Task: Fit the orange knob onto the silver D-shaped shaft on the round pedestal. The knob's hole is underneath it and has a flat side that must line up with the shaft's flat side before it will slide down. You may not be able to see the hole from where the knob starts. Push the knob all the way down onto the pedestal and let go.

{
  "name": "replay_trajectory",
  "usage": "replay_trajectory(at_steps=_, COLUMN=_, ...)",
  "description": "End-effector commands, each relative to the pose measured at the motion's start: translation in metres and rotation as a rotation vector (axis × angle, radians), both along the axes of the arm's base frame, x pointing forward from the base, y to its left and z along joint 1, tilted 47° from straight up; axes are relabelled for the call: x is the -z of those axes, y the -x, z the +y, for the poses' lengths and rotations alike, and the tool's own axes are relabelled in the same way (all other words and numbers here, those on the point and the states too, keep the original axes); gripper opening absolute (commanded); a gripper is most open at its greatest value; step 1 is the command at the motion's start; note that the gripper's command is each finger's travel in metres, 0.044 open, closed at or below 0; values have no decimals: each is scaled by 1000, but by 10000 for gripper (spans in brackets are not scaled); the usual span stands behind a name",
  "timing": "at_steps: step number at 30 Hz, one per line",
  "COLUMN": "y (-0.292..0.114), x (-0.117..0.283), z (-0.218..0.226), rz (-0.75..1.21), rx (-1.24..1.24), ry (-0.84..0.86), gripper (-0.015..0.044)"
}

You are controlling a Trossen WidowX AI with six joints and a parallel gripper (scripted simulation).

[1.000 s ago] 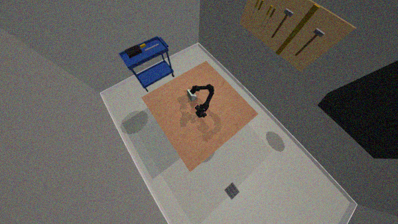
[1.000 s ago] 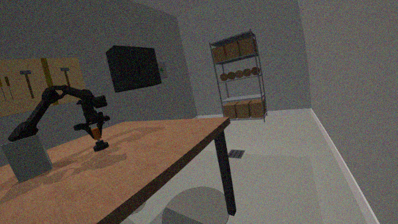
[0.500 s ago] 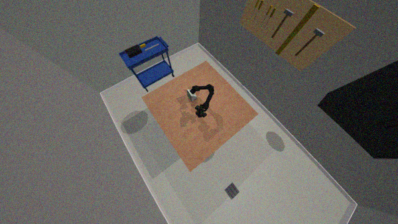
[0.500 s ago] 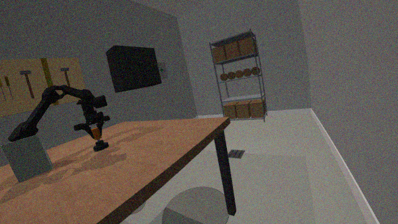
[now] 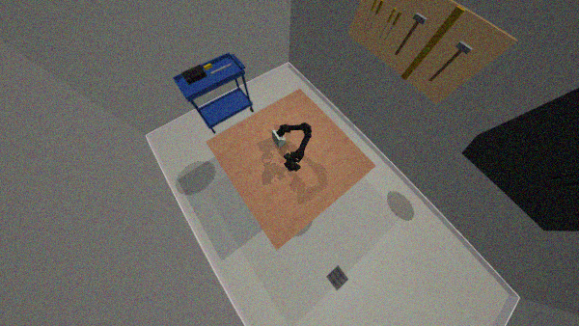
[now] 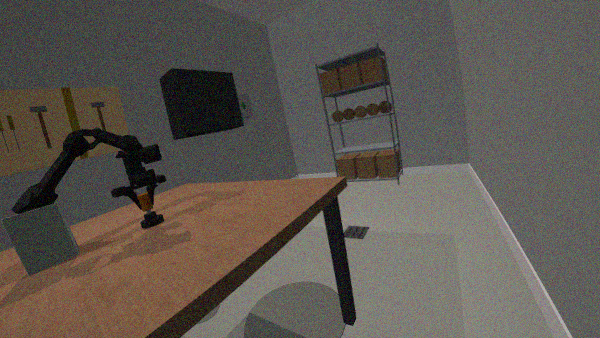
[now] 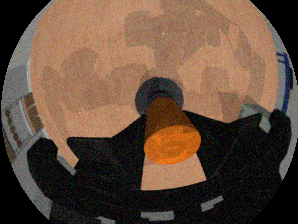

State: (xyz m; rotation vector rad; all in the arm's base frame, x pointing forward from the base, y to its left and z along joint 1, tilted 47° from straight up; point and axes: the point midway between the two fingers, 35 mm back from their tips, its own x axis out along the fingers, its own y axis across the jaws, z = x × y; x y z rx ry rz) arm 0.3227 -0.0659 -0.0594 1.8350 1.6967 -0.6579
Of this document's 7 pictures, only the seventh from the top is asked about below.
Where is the orange knob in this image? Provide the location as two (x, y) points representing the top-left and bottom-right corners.
(144, 97), (201, 165)

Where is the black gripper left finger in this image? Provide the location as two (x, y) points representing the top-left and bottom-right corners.
(67, 115), (146, 190)

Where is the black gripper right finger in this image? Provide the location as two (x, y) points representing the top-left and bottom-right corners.
(182, 111), (262, 180)

